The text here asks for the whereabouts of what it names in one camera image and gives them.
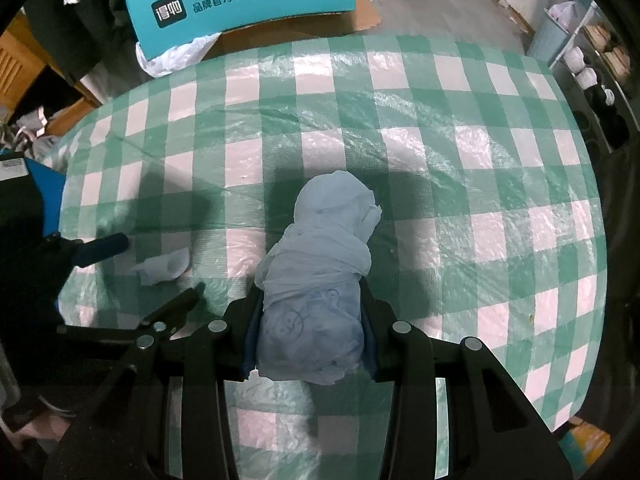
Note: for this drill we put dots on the small white sock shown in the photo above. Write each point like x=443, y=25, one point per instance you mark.
x=162, y=267

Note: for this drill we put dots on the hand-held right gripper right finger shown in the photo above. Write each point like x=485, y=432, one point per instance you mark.
x=381, y=352

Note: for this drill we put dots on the white plastic bag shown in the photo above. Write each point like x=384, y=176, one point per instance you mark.
x=170, y=57

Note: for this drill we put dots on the yellow teal carton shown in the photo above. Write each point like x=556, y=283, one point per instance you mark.
x=585, y=440

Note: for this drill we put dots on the brown cardboard box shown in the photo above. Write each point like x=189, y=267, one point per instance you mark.
x=310, y=25

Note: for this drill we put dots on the wooden louvred cabinet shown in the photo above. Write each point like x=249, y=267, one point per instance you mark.
x=15, y=60

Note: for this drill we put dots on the green white checked tablecloth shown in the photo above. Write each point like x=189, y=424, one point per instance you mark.
x=450, y=160

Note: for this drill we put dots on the dark hanging jackets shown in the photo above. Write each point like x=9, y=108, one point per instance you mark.
x=85, y=20

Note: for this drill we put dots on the crumpled white grey cloth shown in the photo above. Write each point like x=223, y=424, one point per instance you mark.
x=27, y=135

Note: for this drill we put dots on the pale blue bin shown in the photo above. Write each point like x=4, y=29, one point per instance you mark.
x=547, y=42

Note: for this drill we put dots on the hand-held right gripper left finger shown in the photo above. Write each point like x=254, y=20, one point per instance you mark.
x=235, y=347

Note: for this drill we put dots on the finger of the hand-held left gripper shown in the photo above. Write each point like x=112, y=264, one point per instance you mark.
x=102, y=249
x=170, y=310

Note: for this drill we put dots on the grey shoe rack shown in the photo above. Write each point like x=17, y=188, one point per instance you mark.
x=615, y=85

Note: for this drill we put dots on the group of shoes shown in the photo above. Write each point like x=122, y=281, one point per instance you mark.
x=595, y=77

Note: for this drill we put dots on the small white bag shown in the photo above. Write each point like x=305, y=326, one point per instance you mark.
x=561, y=11

